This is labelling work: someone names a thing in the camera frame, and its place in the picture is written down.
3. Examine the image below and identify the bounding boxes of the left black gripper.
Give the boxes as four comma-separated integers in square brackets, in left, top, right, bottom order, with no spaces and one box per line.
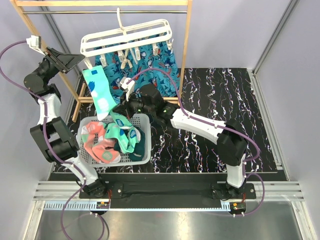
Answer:
[34,47,85,83]

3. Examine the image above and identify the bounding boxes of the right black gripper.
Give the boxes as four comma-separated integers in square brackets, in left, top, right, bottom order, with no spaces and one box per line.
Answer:
[113,89,155,120]

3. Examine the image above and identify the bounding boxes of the pink sock front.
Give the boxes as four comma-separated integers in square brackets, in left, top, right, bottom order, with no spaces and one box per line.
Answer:
[81,121,107,162]

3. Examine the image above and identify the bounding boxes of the pink sock end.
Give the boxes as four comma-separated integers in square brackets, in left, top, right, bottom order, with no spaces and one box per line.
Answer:
[92,139,121,164]

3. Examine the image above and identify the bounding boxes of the green reindeer sock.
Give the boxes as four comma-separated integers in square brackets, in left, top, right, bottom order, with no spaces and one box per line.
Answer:
[125,127,146,162]

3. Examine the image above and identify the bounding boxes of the white plastic clip hanger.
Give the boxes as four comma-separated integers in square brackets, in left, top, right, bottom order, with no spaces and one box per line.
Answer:
[80,8,173,69]

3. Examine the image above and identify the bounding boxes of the mint sock with blue logo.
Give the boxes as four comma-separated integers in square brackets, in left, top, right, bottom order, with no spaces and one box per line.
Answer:
[104,123,141,154]

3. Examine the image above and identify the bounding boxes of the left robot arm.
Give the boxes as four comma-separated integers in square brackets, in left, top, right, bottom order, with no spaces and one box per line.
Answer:
[23,47,108,198]

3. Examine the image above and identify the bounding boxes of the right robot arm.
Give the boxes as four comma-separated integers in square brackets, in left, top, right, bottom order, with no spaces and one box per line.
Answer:
[113,84,248,201]

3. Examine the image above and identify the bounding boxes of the white plastic basket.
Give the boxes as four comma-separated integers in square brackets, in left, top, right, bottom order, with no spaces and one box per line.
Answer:
[76,113,152,168]

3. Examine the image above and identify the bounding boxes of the blue shark print shorts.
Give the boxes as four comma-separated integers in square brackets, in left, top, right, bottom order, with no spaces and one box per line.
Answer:
[103,41,181,102]

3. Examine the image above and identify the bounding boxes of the metal rack rod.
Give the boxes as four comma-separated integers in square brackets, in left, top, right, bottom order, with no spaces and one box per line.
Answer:
[22,10,188,15]

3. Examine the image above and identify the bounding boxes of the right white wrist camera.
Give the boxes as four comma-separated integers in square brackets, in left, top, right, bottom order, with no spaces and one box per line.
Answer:
[119,77,135,102]

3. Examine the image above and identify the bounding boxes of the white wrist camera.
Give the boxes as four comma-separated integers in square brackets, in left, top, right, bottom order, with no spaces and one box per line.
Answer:
[26,35,46,56]
[119,77,135,102]

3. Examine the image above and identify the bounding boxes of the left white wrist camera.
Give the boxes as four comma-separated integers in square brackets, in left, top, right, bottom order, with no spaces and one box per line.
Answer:
[26,35,46,56]

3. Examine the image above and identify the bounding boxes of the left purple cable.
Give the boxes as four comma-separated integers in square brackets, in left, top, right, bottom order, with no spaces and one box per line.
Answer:
[0,40,110,240]

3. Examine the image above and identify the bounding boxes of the wooden clothes rack frame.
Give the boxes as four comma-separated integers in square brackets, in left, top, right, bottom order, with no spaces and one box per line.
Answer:
[10,0,193,123]

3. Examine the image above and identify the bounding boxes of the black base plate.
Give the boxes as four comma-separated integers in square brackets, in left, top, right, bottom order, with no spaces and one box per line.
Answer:
[80,173,261,211]

